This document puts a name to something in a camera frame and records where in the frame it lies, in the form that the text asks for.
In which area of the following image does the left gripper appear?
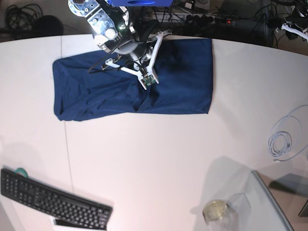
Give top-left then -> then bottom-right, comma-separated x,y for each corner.
285,7 -> 308,40

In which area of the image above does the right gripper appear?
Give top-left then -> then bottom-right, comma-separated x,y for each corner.
113,36 -> 156,65

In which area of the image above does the dark blue t-shirt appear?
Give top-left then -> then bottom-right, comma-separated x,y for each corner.
52,38 -> 214,121

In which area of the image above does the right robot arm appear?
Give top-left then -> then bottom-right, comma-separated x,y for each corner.
68,0 -> 158,64

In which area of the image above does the white power strip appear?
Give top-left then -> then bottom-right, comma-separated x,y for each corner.
145,12 -> 236,26

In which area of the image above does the blue box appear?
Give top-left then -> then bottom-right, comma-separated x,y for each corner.
107,0 -> 173,7

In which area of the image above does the green tape roll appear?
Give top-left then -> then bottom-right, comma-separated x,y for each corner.
15,168 -> 28,178

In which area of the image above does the black computer keyboard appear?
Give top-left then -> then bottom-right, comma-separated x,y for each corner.
0,168 -> 113,230

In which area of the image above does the clear glass jar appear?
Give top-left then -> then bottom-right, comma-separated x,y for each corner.
203,200 -> 231,231

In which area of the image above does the coiled white cable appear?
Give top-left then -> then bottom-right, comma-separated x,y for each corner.
268,104 -> 308,162

